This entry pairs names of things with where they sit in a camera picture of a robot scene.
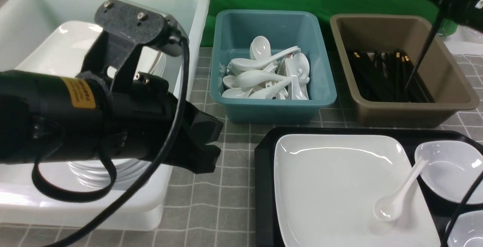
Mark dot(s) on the large white plastic tub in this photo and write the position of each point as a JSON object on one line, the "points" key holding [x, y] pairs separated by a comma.
{"points": [[25, 24]]}

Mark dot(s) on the large white square plate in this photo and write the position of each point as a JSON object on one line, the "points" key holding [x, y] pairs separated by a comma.
{"points": [[326, 186]]}

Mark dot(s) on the white ceramic soup spoon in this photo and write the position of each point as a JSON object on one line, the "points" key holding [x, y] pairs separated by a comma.
{"points": [[389, 208]]}

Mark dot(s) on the stack of white square plates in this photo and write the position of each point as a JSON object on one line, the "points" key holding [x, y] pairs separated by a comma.
{"points": [[63, 52]]}

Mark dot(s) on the pile of white spoons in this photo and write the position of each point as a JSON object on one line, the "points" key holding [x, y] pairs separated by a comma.
{"points": [[264, 76]]}

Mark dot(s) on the black chopstick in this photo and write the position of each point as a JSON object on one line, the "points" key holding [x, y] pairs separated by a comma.
{"points": [[431, 35]]}

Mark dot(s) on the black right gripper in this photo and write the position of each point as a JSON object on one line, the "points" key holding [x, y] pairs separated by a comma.
{"points": [[467, 13]]}

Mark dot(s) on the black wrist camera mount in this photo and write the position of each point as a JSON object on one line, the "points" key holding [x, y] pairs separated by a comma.
{"points": [[126, 29]]}

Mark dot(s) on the brown plastic bin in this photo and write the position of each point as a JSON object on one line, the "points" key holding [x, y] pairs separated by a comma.
{"points": [[439, 71]]}

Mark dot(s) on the black serving tray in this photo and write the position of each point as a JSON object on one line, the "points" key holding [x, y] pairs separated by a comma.
{"points": [[267, 229]]}

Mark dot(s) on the teal plastic bin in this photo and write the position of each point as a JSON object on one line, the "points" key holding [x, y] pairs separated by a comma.
{"points": [[234, 31]]}

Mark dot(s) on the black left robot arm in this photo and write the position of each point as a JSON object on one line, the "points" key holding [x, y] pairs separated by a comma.
{"points": [[69, 119]]}

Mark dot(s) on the pile of black chopsticks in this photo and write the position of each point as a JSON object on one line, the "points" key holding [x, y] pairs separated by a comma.
{"points": [[385, 77]]}

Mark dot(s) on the white shallow bowl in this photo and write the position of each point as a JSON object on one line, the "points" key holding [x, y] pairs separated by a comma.
{"points": [[452, 167], [467, 231]]}

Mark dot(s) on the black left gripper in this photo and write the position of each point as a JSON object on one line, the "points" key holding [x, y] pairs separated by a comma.
{"points": [[143, 117]]}

